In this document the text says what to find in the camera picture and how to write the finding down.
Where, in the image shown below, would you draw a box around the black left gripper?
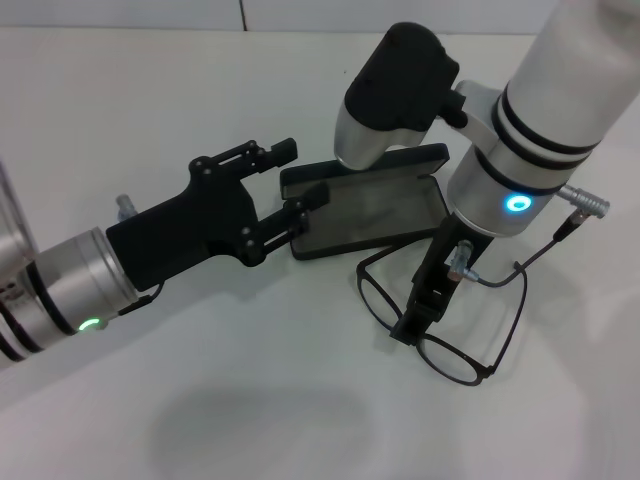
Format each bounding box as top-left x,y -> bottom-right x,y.
105,137 -> 332,294

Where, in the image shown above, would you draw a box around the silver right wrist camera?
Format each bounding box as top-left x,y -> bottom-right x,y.
333,22 -> 501,171

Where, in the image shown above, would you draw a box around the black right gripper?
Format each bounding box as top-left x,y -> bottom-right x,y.
389,214 -> 497,348

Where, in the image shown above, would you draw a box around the black round glasses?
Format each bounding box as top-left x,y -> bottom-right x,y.
355,243 -> 530,388

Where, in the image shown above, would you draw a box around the left gripper connector cable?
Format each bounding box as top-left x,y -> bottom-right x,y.
115,194 -> 166,317

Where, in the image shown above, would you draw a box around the gripper connector cable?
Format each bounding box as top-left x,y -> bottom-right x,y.
115,194 -> 166,317
447,183 -> 612,290

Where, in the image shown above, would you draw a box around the right gripper connector cable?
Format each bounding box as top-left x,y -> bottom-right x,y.
447,183 -> 612,290

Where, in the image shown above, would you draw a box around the black glasses case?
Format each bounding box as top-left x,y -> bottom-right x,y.
278,143 -> 451,263

